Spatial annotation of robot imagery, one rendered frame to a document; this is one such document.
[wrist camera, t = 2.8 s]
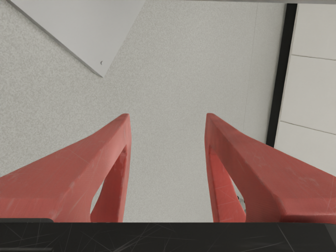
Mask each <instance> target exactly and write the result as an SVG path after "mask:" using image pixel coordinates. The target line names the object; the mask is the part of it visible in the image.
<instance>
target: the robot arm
mask: <svg viewBox="0 0 336 252"><path fill-rule="evenodd" d="M131 146H132V133H131V122H130V114H129V113H123V114H121V115H120V116H118V117H117V118H115V119H114V120H112V121H111V122H110V123H108V124H107V125H105V126H104V127H102V128H101V129H99V130H98V131H96V132H95V133H93V134H92V135H90V136H88V137H86V138H84V139H81V140H79V141H77V142H75V143H73V144H71V145H69V146H66V147H64V148H62V149H60V150H58V151H56V152H53V153H51V154H49V155H47V156H45V157H43V158H40V159H38V160H36V161H34V162H32V163H30V164H28V165H25V166H23V167H21V168H19V169H17V170H15V171H12V172H10V173H8V174H6V175H4V176H2V177H0V252H336V176H334V175H332V174H329V173H327V172H325V171H323V170H321V169H319V168H316V167H314V166H312V165H310V164H308V163H306V162H303V161H301V160H299V159H297V158H295V157H293V156H290V155H288V154H286V153H284V152H282V151H280V150H277V149H275V148H273V147H271V146H269V145H267V144H264V143H262V142H260V141H258V140H256V139H254V138H251V137H249V136H247V135H245V134H244V133H242V132H240V131H239V130H237V129H236V128H234V127H233V126H232V125H230V124H229V123H227V122H226V121H224V120H223V119H221V118H220V117H218V116H217V115H215V114H214V113H207V114H206V122H205V133H204V146H205V159H206V172H207V181H208V188H209V195H210V203H211V210H212V217H213V222H123V218H124V211H125V203H126V196H127V189H128V181H129V173H130V160H131ZM232 180H233V182H234V184H235V185H236V187H237V189H238V190H239V192H240V193H241V195H242V197H243V199H244V202H245V209H246V213H245V211H244V209H243V207H242V205H241V203H240V201H239V199H238V197H237V194H236V192H235V188H234V185H233V182H232ZM103 181H104V182H103ZM102 183H103V186H102V189H101V192H100V195H99V197H98V200H97V202H96V204H95V206H94V208H93V210H92V212H91V204H92V200H93V197H94V196H95V194H96V192H97V191H98V189H99V188H100V186H101V184H102ZM90 212H91V214H90Z"/></svg>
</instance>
